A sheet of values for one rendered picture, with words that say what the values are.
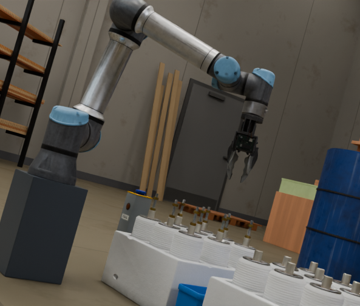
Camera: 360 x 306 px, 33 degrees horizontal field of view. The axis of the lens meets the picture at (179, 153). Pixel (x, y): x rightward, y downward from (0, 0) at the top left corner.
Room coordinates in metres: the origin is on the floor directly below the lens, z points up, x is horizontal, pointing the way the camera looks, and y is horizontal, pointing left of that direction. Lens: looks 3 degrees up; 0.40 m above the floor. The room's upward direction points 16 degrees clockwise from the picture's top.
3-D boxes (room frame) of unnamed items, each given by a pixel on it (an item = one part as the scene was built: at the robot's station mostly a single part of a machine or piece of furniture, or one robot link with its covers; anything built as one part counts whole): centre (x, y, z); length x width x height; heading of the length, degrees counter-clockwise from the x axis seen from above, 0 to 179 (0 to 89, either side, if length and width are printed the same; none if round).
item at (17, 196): (1.89, 0.36, 0.15); 0.18 x 0.18 x 0.30; 32
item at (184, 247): (1.88, -0.10, 0.16); 0.10 x 0.10 x 0.18
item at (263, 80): (1.93, -0.19, 0.76); 0.09 x 0.08 x 0.11; 81
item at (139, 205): (2.23, 0.10, 0.16); 0.07 x 0.07 x 0.31; 35
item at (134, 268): (2.04, -0.13, 0.09); 0.39 x 0.39 x 0.18; 35
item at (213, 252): (1.94, -0.20, 0.16); 0.10 x 0.10 x 0.18
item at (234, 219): (8.75, -0.78, 0.05); 1.12 x 0.78 x 0.10; 122
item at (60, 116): (1.89, 0.36, 0.47); 0.13 x 0.12 x 0.14; 171
